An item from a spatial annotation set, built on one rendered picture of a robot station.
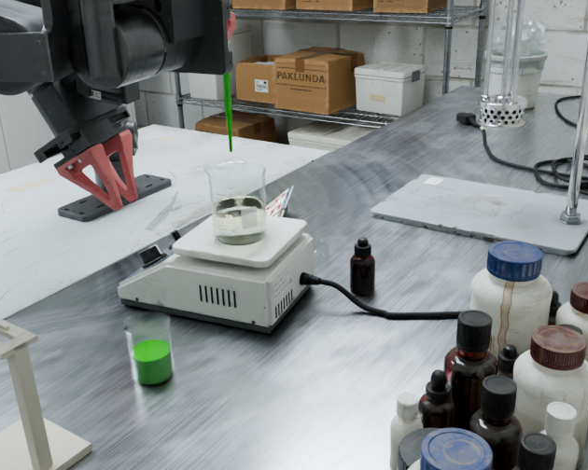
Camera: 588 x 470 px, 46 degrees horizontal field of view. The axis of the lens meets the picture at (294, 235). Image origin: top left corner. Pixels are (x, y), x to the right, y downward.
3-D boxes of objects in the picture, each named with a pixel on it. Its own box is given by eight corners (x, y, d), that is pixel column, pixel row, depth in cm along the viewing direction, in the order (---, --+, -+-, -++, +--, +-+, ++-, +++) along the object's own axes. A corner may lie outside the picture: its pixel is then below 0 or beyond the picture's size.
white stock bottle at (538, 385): (586, 483, 54) (608, 365, 49) (505, 471, 55) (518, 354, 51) (579, 433, 59) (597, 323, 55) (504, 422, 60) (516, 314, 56)
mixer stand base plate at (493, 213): (367, 216, 105) (368, 210, 105) (421, 178, 120) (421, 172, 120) (573, 257, 90) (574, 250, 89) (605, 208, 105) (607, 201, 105)
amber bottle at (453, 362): (473, 451, 57) (483, 338, 53) (429, 428, 60) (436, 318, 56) (501, 426, 60) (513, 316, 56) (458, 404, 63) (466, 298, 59)
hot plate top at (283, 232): (168, 254, 76) (167, 246, 76) (220, 214, 86) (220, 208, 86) (266, 269, 72) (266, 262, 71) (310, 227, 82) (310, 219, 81)
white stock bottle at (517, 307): (542, 358, 69) (558, 239, 64) (539, 400, 63) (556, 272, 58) (469, 346, 72) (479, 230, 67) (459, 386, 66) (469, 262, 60)
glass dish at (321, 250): (292, 251, 95) (291, 236, 94) (332, 254, 93) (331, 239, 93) (283, 269, 90) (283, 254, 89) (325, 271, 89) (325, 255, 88)
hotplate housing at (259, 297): (117, 307, 82) (107, 245, 79) (176, 261, 93) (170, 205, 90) (289, 342, 74) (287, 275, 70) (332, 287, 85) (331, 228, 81)
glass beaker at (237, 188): (278, 234, 79) (275, 162, 76) (255, 256, 74) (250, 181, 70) (224, 227, 82) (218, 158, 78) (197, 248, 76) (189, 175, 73)
